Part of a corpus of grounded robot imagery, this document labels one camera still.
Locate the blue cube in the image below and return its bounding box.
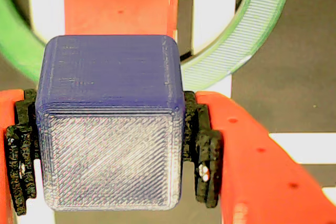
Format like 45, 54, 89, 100
35, 34, 186, 212

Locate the green ring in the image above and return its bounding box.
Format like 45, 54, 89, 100
0, 0, 293, 92

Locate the black white marker mat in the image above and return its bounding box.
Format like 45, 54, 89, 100
0, 0, 336, 224

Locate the red cube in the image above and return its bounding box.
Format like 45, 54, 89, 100
64, 0, 179, 37

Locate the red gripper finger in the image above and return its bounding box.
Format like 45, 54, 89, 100
183, 90, 336, 224
0, 89, 40, 224

